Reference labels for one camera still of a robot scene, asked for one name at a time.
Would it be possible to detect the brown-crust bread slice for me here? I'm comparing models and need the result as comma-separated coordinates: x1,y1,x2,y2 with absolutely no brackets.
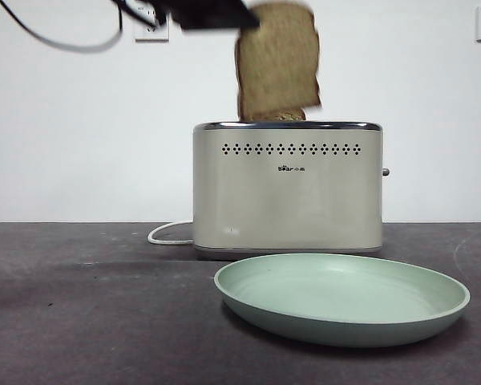
233,1,324,122
275,106,308,122

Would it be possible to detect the pale green round plate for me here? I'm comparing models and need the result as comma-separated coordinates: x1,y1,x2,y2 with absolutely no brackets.
213,253,471,348

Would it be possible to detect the cream two-slot toaster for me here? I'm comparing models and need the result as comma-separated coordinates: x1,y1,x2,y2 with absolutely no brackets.
192,119,390,261

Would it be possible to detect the white toaster power cord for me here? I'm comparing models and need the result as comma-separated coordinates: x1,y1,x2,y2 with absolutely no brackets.
147,221,196,246

